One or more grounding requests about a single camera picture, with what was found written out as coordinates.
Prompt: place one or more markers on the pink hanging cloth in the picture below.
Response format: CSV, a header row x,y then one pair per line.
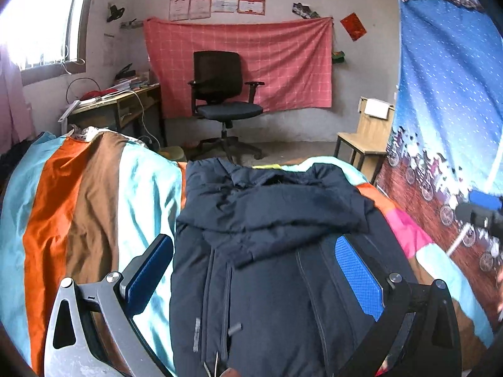
x,y
11,102

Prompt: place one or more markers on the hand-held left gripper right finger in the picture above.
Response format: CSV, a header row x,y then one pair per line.
x,y
359,275

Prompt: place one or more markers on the white paper on chair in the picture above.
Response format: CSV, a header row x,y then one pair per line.
x,y
376,108

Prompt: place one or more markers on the blue printed curtain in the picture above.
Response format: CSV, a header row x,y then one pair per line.
x,y
440,86

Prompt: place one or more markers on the wall photos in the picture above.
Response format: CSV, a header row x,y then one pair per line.
x,y
304,10

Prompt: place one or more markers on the window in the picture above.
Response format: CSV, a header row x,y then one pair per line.
x,y
43,19

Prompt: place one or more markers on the small wall shelf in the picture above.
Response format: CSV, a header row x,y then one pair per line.
x,y
130,24

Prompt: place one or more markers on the red checked wall cloth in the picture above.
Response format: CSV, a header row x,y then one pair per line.
x,y
283,66

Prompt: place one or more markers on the colourful striped bed cover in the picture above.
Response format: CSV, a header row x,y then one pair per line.
x,y
90,204

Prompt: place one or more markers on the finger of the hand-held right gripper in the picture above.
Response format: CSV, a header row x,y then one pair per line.
x,y
471,214
485,200

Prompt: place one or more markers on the red cloth on desk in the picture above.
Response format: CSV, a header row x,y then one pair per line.
x,y
96,94

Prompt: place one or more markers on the stack of books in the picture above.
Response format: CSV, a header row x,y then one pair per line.
x,y
129,80

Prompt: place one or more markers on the wooden chair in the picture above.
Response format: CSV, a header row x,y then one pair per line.
x,y
371,133

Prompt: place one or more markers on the wooden desk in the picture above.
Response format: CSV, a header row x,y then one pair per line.
x,y
102,106

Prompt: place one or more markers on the black office chair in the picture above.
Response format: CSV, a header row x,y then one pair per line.
x,y
216,74

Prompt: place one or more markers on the green round object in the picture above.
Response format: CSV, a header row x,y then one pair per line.
x,y
173,153

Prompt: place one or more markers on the dark cloth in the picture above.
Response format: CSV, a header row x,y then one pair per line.
x,y
13,161

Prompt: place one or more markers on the white wall paper sheet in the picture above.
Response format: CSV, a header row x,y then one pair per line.
x,y
110,49

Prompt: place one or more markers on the green wall holder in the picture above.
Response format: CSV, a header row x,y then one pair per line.
x,y
338,57

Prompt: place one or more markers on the black wall fan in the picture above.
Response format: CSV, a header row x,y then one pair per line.
x,y
114,12

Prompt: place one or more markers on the dark navy padded jacket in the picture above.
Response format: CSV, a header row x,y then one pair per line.
x,y
275,282

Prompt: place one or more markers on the red paper wall decoration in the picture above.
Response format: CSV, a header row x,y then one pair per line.
x,y
353,26

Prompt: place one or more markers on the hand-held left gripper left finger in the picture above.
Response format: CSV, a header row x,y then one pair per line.
x,y
149,273

